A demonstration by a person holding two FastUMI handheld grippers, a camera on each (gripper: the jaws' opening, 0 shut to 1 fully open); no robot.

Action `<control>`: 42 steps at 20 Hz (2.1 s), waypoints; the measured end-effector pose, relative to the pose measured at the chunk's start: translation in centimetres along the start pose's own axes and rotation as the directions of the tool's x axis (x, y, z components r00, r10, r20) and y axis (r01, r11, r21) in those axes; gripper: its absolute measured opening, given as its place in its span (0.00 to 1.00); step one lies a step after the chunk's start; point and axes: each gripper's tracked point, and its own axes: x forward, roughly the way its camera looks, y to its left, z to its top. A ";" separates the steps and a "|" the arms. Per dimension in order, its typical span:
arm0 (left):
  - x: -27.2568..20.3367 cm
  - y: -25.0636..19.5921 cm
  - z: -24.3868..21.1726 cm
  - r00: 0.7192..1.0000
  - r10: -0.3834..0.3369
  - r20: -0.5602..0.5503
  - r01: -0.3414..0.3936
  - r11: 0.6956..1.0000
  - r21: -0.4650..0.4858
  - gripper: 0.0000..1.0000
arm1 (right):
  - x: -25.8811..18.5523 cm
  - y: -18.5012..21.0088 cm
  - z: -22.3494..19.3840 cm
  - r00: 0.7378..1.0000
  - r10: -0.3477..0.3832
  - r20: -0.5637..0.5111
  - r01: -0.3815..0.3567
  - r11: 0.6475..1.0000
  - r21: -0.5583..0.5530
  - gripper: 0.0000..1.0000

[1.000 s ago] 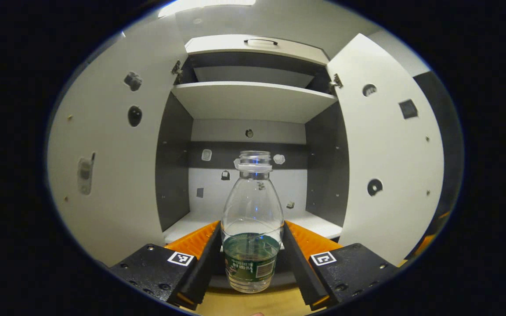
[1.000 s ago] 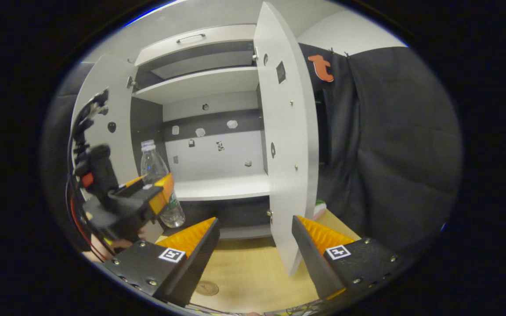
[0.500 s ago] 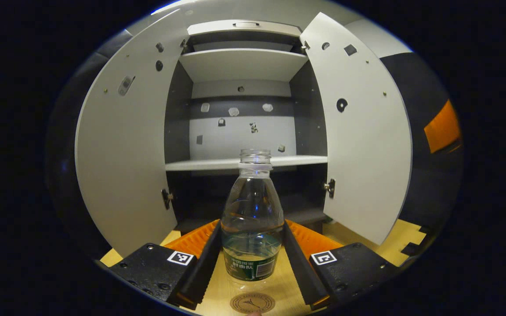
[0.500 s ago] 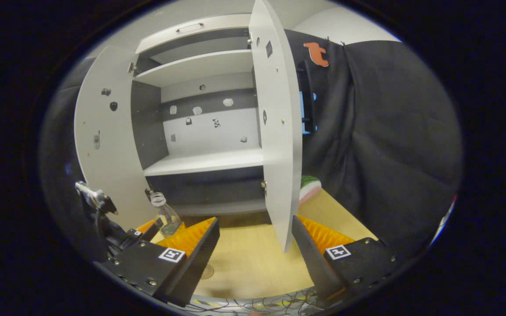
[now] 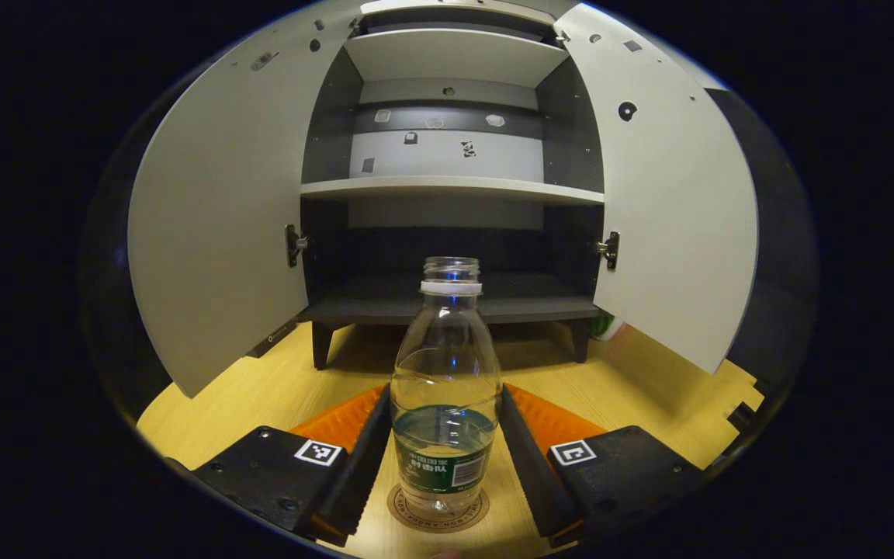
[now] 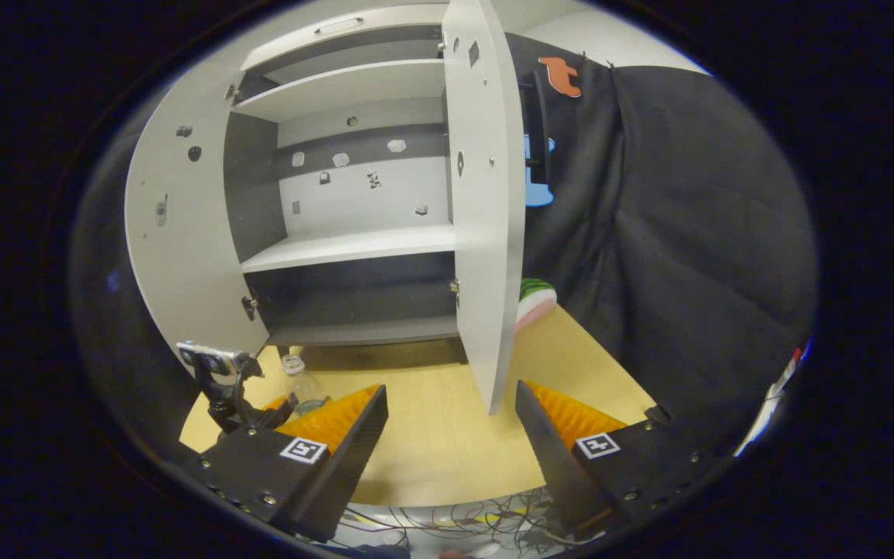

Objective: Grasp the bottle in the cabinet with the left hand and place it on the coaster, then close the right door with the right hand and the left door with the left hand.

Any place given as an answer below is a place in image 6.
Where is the clear plastic bottle green label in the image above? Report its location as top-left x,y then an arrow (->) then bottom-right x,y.
280,353 -> 333,420

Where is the white cabinet door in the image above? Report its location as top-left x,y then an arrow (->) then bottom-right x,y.
125,66 -> 271,359
442,0 -> 555,416

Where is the green and pink toy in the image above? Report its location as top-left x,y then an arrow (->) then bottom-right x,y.
515,278 -> 559,335

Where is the white and grey cabinet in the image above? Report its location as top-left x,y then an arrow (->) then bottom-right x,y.
223,4 -> 463,348

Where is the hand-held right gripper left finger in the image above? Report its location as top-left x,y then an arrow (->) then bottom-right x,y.
177,384 -> 390,543

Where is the tangle of cables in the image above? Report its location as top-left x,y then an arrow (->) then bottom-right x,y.
331,488 -> 572,559

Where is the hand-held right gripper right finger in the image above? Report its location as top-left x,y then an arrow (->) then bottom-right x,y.
514,379 -> 736,538

